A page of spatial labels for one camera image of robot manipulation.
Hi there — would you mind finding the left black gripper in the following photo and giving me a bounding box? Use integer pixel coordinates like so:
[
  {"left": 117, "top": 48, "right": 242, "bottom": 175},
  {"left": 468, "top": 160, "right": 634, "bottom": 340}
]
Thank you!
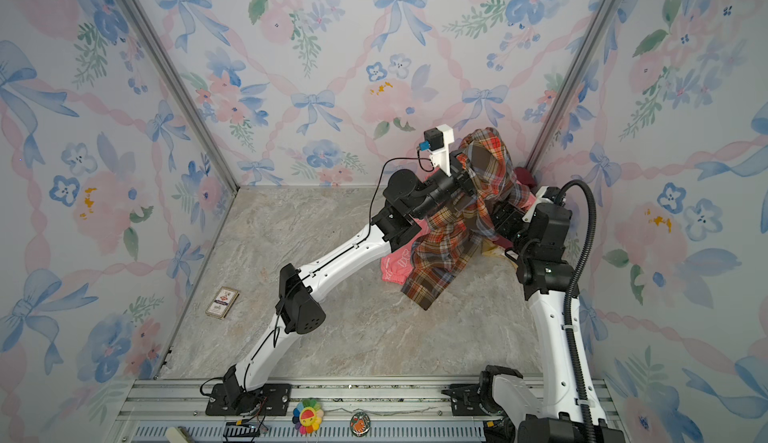
[{"left": 409, "top": 145, "right": 488, "bottom": 227}]

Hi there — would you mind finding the plaid flannel cloth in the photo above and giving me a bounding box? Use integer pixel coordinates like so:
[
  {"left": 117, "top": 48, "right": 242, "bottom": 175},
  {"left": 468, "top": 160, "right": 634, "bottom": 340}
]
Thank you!
[{"left": 402, "top": 127, "right": 535, "bottom": 310}]

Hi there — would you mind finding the pink patterned cloth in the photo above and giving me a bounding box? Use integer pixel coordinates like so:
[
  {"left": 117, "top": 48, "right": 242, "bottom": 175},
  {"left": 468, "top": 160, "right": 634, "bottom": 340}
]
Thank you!
[{"left": 380, "top": 220, "right": 429, "bottom": 285}]

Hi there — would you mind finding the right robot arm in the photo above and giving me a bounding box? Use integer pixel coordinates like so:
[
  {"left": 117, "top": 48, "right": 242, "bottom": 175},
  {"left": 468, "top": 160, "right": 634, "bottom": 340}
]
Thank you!
[{"left": 481, "top": 180, "right": 626, "bottom": 442}]

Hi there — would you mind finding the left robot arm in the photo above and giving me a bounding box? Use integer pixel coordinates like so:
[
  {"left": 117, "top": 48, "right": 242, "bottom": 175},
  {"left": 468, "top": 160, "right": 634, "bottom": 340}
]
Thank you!
[{"left": 203, "top": 151, "right": 474, "bottom": 416}]

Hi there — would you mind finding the yellow cloth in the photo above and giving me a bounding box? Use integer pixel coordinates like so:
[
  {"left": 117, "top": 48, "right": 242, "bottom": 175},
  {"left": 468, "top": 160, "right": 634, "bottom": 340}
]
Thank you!
[{"left": 481, "top": 242, "right": 505, "bottom": 258}]

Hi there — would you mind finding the maroon cloth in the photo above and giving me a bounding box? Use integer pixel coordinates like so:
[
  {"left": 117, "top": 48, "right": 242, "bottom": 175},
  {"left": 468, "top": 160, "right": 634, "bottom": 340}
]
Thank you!
[{"left": 514, "top": 167, "right": 538, "bottom": 191}]

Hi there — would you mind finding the small card box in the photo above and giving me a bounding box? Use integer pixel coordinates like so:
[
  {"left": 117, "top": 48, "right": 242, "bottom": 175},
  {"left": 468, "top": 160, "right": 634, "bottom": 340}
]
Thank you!
[{"left": 205, "top": 286, "right": 240, "bottom": 319}]

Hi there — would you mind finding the small oval badge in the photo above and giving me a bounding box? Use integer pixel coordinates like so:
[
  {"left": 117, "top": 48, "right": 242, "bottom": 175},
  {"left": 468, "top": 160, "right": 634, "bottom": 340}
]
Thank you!
[{"left": 349, "top": 410, "right": 371, "bottom": 437}]

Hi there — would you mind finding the rainbow flower toy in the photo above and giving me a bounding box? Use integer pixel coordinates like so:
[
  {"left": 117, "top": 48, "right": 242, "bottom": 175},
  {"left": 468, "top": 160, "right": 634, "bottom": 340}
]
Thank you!
[{"left": 292, "top": 399, "right": 324, "bottom": 436}]

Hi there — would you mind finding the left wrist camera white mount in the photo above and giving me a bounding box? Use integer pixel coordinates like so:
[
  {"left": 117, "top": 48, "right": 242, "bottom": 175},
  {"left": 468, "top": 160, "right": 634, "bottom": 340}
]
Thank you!
[{"left": 417, "top": 124, "right": 455, "bottom": 176}]

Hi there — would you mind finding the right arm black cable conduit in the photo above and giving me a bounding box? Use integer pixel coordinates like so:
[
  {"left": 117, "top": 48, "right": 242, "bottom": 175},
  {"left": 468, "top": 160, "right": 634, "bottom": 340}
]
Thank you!
[{"left": 554, "top": 179, "right": 599, "bottom": 443}]

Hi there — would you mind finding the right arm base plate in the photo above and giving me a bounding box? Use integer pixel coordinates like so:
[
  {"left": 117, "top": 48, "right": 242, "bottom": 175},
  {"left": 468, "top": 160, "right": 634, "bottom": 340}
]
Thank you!
[{"left": 441, "top": 383, "right": 499, "bottom": 416}]

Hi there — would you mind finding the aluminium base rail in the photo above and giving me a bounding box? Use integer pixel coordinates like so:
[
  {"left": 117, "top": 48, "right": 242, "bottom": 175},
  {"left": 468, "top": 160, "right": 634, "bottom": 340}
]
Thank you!
[{"left": 104, "top": 375, "right": 625, "bottom": 443}]

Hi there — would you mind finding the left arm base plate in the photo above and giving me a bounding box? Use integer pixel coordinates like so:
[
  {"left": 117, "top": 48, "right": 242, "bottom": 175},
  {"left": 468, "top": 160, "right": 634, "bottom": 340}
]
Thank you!
[{"left": 205, "top": 383, "right": 292, "bottom": 416}]

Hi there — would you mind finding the white object at rail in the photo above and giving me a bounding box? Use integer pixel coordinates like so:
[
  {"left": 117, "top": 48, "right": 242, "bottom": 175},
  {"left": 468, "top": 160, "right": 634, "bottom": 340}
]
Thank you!
[{"left": 165, "top": 427, "right": 194, "bottom": 443}]

